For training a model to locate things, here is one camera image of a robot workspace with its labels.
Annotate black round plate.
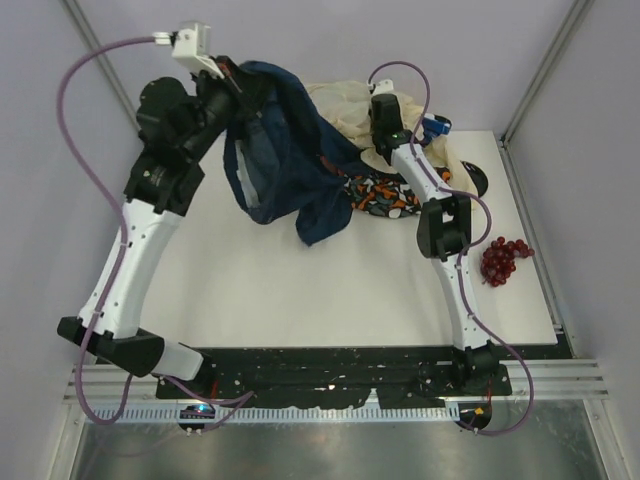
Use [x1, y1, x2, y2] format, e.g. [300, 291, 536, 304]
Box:
[461, 161, 489, 198]

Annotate left aluminium frame post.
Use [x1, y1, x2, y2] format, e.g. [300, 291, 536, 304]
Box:
[60, 0, 142, 154]

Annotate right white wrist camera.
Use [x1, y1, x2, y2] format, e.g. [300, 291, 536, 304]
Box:
[368, 79, 394, 96]

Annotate aluminium frame post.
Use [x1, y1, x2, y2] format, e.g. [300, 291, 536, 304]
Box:
[499, 0, 595, 148]
[60, 0, 142, 154]

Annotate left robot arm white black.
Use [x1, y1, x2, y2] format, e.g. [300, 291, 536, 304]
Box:
[57, 57, 272, 395]

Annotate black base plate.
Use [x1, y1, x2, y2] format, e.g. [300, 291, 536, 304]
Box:
[97, 327, 576, 409]

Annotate white slotted cable duct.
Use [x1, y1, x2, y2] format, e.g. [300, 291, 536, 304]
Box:
[117, 402, 460, 425]

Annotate cream yellow cloth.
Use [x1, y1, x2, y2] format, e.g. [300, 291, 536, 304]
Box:
[305, 81, 478, 194]

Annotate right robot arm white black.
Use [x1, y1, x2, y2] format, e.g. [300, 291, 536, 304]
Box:
[369, 93, 499, 392]

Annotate aluminium rail profile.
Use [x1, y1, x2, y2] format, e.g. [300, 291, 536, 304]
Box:
[62, 359, 609, 408]

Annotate right aluminium frame post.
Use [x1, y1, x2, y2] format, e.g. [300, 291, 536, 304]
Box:
[499, 0, 595, 148]

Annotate colourful patterned black cloth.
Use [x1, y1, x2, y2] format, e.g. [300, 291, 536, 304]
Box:
[343, 173, 421, 219]

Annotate red grape bunch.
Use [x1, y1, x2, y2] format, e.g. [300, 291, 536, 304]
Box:
[480, 236, 536, 288]

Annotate dark blue denim jeans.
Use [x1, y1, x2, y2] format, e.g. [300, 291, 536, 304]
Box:
[223, 61, 372, 246]

